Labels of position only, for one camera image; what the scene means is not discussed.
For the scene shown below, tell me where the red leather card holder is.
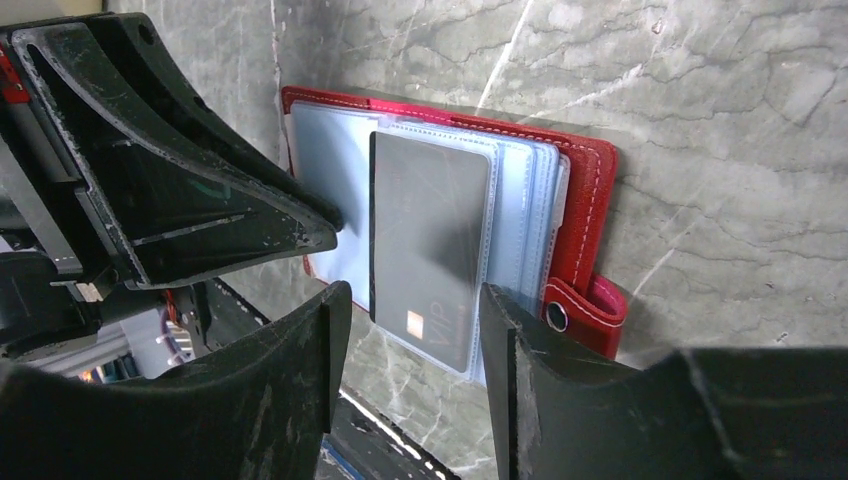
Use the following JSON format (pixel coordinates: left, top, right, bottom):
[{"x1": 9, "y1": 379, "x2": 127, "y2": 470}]
[{"x1": 281, "y1": 86, "x2": 628, "y2": 359}]

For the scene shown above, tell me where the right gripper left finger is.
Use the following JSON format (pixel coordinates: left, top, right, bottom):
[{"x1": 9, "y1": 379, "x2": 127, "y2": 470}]
[{"x1": 1, "y1": 281, "x2": 352, "y2": 479}]

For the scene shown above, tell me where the black VIP credit card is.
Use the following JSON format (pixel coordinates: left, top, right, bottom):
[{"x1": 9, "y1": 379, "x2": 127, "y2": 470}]
[{"x1": 369, "y1": 129, "x2": 495, "y2": 375}]

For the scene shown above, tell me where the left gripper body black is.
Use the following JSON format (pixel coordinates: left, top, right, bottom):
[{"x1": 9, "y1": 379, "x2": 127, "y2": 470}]
[{"x1": 1, "y1": 45, "x2": 173, "y2": 361}]

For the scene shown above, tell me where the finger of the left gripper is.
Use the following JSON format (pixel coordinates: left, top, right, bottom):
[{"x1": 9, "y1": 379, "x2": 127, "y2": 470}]
[
  {"x1": 86, "y1": 13, "x2": 343, "y2": 232},
  {"x1": 9, "y1": 21, "x2": 338, "y2": 290}
]

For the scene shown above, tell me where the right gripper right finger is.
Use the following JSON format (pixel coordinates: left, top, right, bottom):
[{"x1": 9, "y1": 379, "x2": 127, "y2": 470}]
[{"x1": 479, "y1": 284, "x2": 847, "y2": 479}]

